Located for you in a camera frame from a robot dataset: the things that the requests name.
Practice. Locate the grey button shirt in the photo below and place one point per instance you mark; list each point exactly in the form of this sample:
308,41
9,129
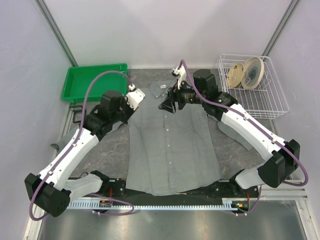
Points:
162,153

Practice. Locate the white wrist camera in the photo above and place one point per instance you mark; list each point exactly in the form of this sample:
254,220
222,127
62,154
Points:
134,96
180,74

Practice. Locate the aluminium frame rail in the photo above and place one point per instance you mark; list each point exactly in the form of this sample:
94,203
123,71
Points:
276,214

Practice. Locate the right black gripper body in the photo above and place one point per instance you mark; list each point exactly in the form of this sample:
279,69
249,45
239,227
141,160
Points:
183,95

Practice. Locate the white wire basket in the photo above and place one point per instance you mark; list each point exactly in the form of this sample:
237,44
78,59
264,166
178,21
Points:
267,100

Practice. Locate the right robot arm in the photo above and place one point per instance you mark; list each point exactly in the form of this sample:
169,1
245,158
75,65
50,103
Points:
280,156

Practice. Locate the green plastic tray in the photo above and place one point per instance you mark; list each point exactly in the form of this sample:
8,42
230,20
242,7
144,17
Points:
79,78

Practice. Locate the beige plate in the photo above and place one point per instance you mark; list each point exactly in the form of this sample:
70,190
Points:
235,75

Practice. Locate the blue-white cable duct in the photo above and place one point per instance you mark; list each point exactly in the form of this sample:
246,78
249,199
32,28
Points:
90,203

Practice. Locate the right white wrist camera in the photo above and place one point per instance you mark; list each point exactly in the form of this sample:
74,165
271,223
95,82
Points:
180,74

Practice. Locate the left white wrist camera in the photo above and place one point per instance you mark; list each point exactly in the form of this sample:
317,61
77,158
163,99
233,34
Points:
134,96

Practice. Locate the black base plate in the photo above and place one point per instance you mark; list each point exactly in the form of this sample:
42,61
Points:
211,194

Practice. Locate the beige bowl blue centre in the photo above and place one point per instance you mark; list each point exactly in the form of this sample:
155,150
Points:
253,73

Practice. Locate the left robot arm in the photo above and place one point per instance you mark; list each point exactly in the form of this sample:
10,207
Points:
52,190

